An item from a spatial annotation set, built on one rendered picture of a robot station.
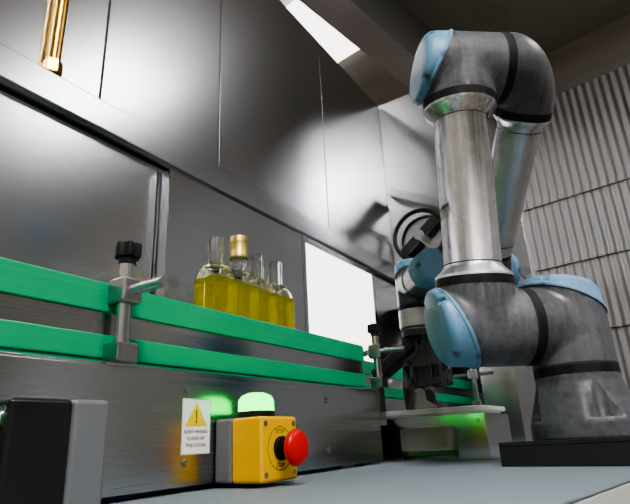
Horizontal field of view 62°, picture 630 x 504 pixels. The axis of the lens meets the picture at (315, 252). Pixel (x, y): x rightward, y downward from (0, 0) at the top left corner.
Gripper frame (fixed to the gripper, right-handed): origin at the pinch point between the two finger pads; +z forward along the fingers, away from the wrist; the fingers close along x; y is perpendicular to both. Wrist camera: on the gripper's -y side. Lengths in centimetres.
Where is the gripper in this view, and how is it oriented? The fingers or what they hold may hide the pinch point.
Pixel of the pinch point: (419, 431)
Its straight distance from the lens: 113.5
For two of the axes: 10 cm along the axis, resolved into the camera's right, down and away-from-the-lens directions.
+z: 0.5, 9.4, -3.4
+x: 5.4, 2.6, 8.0
